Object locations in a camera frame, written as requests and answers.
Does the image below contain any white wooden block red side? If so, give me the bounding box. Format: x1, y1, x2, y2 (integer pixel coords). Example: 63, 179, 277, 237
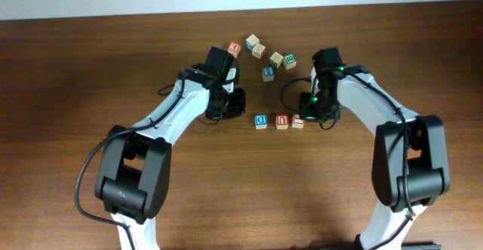
291, 113, 306, 129

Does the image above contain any blue letter D block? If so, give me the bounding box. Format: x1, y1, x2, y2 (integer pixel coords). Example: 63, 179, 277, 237
255, 114, 268, 129

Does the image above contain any red letter U block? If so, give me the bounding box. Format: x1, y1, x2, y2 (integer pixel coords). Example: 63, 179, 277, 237
275, 114, 289, 129

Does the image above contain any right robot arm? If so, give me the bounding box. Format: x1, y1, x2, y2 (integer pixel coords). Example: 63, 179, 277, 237
299, 48, 451, 249

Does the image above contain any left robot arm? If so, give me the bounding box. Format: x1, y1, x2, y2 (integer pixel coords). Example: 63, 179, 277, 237
94, 47, 245, 249

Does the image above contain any green letter B block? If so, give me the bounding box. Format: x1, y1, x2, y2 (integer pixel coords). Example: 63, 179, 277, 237
283, 54, 297, 69

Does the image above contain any blue number five block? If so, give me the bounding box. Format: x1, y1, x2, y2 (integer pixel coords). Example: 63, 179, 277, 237
262, 66, 275, 82

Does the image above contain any red number three block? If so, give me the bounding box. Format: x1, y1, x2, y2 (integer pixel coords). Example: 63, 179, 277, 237
227, 42, 242, 58

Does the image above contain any plain wooden block brown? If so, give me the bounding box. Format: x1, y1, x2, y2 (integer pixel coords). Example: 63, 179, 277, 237
252, 43, 266, 59

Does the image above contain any wooden block green picture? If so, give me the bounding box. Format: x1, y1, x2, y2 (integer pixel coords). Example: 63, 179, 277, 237
269, 52, 284, 68

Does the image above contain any wooden block blue side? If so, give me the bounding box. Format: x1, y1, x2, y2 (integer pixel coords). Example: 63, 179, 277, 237
245, 34, 260, 51

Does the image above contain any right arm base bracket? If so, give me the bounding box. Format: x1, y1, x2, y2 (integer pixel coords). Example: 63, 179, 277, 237
401, 243, 442, 250

